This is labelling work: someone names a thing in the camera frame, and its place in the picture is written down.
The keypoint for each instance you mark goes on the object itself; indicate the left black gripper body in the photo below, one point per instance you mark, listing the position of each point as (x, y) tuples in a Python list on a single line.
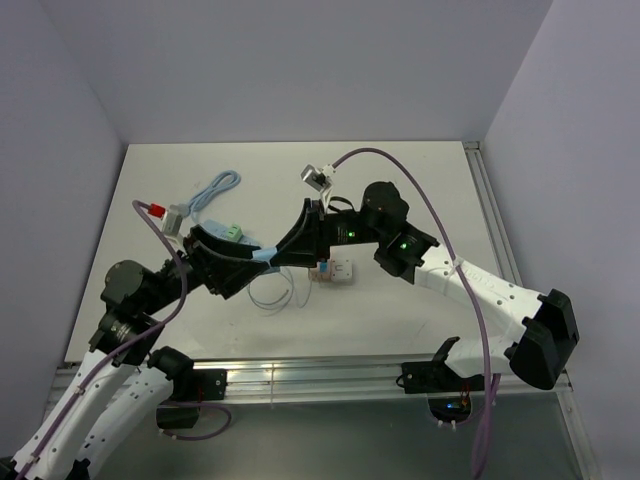
[(197, 260)]

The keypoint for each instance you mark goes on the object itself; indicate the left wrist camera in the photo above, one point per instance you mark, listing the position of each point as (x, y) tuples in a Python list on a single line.
[(171, 218)]

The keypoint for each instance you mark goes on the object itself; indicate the pink cube socket adapter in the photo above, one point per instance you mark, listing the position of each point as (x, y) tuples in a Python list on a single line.
[(315, 276)]

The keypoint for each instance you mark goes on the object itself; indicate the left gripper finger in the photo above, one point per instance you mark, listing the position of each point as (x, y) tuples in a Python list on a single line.
[(227, 278), (216, 245)]

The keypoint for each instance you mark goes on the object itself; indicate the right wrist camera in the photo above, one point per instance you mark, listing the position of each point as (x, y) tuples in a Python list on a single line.
[(320, 179)]

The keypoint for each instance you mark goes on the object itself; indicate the aluminium rail frame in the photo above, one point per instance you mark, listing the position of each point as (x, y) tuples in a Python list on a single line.
[(499, 239), (349, 378)]

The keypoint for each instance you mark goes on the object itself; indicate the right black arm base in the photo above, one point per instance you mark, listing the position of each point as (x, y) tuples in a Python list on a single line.
[(449, 395)]

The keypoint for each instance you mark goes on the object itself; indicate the aluminium right rail frame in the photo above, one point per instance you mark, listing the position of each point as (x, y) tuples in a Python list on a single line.
[(499, 239)]

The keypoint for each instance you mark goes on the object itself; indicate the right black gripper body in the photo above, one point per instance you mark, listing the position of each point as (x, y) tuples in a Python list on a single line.
[(327, 230)]

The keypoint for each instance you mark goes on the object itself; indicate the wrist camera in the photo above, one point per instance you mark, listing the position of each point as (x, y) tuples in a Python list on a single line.
[(171, 218), (320, 179)]

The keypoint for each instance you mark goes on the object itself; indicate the aluminium front rail frame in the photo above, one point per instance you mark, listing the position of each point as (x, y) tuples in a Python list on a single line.
[(349, 378)]

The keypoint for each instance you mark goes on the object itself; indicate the light blue power strip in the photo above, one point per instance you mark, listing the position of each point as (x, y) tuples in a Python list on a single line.
[(218, 230)]

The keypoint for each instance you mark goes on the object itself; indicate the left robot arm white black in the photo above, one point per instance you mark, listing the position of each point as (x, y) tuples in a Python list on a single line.
[(122, 376)]

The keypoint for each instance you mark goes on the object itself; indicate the white plug adapter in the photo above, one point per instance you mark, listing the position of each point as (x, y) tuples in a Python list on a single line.
[(341, 270)]

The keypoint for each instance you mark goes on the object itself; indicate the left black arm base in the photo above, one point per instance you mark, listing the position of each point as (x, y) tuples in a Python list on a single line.
[(196, 386)]

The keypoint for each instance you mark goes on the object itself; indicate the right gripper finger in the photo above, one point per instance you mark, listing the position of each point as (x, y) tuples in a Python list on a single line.
[(292, 257), (300, 238)]

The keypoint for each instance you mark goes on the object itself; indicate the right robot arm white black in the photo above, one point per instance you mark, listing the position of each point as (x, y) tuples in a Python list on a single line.
[(537, 332)]

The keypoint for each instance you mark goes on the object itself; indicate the green plug adapter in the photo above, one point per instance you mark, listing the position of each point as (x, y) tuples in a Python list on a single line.
[(234, 233)]

